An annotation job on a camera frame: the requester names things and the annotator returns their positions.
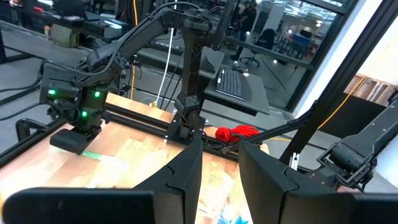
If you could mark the green toothbrush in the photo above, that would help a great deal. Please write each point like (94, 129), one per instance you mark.
(91, 155)

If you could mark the red black work glove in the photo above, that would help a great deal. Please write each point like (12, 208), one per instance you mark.
(223, 134)
(245, 130)

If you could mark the black office chair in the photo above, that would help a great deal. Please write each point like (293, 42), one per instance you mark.
(265, 39)

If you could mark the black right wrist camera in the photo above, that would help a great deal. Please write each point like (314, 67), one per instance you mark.
(59, 82)

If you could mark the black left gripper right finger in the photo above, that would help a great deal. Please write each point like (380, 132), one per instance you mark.
(280, 193)

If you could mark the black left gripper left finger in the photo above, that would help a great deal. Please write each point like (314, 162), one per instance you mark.
(177, 186)

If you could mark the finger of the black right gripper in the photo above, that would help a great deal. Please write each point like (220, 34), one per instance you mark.
(70, 141)

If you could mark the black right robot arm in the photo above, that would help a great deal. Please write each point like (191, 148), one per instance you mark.
(140, 34)

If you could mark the black aluminium table frame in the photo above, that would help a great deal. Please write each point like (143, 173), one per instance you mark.
(140, 116)

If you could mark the black computer keyboard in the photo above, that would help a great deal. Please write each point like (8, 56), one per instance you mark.
(231, 84)

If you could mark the person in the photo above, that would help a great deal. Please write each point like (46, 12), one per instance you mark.
(247, 18)

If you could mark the black jointed mount bracket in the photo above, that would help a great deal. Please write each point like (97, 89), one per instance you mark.
(357, 152)

